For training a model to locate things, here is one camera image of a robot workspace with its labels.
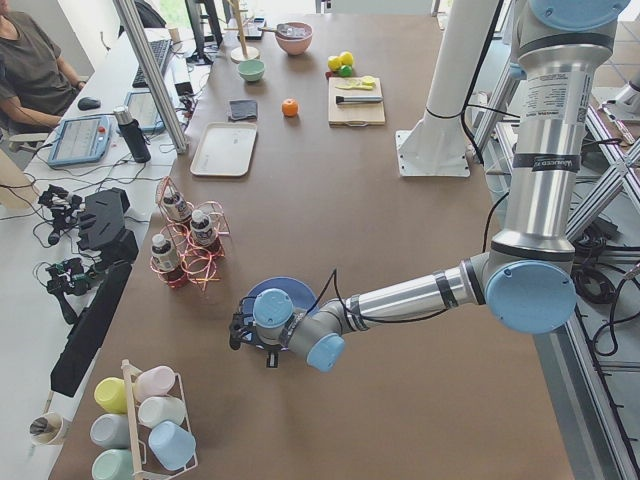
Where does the copper wire bottle rack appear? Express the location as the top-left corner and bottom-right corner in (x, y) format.
(149, 176), (230, 290)

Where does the metal ice scoop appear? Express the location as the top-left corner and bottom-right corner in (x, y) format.
(259, 23), (306, 39)

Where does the green bowl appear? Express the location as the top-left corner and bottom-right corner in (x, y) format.
(237, 59), (265, 82)

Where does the bamboo cutting board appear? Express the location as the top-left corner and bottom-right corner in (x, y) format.
(327, 77), (386, 126)

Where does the black computer mouse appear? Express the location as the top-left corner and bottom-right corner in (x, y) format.
(77, 97), (101, 111)

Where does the pink cup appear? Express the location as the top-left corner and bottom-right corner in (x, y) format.
(133, 365), (175, 402)

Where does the tea bottle front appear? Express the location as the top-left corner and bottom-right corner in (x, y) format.
(151, 233), (188, 289)

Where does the yellow lemon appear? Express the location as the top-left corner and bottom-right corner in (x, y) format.
(339, 51), (354, 66)
(327, 56), (342, 72)

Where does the orange mandarin fruit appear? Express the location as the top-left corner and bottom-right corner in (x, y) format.
(281, 98), (299, 118)

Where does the black keyboard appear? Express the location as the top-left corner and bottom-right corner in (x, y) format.
(131, 38), (174, 89)

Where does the tea bottle back right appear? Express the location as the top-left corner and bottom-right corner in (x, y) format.
(190, 209), (220, 253)

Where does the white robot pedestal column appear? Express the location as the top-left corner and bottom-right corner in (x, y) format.
(410, 0), (510, 165)

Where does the yellow plastic knife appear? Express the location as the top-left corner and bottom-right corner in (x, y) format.
(335, 83), (375, 91)

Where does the black thermos bottle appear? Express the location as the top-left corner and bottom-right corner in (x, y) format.
(113, 105), (151, 163)

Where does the wooden cup rack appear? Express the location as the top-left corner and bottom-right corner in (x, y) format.
(121, 359), (200, 480)

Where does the grey cup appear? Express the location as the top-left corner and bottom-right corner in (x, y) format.
(90, 413), (130, 449)

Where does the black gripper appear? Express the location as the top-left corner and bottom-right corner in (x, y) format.
(229, 297), (279, 368)

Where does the lemon half upper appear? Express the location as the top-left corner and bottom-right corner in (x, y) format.
(360, 76), (376, 89)

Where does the seated person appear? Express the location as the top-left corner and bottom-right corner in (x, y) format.
(1, 1), (86, 133)

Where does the blue round plate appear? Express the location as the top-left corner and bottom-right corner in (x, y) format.
(242, 276), (318, 314)

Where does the mint green cup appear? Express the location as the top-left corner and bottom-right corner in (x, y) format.
(91, 449), (133, 480)

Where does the grey folded cloth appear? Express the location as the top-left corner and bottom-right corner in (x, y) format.
(228, 99), (258, 121)

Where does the wooden cup stand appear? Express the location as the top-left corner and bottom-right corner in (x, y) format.
(226, 0), (260, 64)

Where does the yellow lemon lower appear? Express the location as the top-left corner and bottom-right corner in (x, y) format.
(327, 56), (342, 72)

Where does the steel muddler black tip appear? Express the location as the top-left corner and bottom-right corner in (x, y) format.
(335, 95), (383, 105)

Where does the cream rabbit tray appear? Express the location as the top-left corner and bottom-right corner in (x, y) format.
(190, 122), (258, 178)

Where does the blue teach pendant near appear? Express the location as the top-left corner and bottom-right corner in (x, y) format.
(47, 115), (111, 167)

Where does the yellow cup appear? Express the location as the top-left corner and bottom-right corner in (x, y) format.
(94, 377), (127, 414)

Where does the blue cup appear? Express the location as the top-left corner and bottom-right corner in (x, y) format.
(148, 420), (196, 471)

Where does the tea bottle back left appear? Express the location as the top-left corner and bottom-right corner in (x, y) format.
(161, 188), (191, 223)

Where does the yellow lemon upper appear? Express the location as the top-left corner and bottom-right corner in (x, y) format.
(339, 51), (354, 66)

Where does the blue teach pendant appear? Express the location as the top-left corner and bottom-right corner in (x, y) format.
(47, 115), (111, 167)
(125, 90), (164, 134)

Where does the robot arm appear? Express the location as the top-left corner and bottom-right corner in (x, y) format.
(229, 1), (625, 372)

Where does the pink bowl with ice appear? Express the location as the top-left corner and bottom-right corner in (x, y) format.
(275, 22), (313, 56)

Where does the tea bottle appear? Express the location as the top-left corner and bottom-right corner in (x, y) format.
(161, 188), (191, 223)
(190, 209), (220, 253)
(151, 233), (188, 289)

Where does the blue teach pendant far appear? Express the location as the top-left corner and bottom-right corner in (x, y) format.
(125, 90), (164, 134)

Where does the white cup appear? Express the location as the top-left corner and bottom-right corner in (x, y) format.
(138, 396), (186, 428)

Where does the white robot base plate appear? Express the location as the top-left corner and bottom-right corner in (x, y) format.
(395, 129), (470, 178)

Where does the green lime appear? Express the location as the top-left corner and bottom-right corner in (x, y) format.
(336, 65), (353, 78)

